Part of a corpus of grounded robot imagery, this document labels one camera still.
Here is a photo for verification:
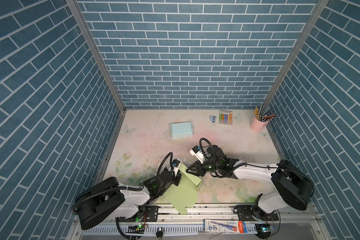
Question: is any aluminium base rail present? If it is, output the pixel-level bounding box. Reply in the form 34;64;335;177
67;203;330;240

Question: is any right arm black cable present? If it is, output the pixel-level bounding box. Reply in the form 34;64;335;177
198;137;277;179

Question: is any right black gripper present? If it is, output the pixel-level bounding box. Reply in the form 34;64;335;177
184;159;221;177

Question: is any coloured marker pack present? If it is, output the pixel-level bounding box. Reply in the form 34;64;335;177
219;110;233;126

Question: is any pink pencil cup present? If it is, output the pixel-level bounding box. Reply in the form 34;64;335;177
250;117;269;133

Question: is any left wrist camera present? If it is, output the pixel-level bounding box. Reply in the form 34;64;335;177
170;159;181;178

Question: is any light green paper box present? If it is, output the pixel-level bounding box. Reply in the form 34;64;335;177
163;163;202;215

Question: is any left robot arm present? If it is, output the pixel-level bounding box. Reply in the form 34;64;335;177
71;168;182;230

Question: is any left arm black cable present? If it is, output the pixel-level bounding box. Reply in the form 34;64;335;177
137;152;175;193

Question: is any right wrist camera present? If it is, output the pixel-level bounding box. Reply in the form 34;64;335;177
190;146;205;163

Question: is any red white blue package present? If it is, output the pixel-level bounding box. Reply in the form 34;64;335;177
204;220;248;234

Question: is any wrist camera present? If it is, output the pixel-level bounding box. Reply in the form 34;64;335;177
190;146;205;163
170;159;181;178

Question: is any light blue paper box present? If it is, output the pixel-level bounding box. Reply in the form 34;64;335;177
170;122;194;140

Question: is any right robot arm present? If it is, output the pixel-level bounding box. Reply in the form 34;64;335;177
186;145;314;221

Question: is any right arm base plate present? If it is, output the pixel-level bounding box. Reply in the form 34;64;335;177
233;204;280;222

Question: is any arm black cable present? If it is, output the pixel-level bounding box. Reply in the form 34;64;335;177
137;152;175;193
198;137;277;179

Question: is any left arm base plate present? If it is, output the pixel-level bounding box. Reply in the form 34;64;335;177
129;206;159;223

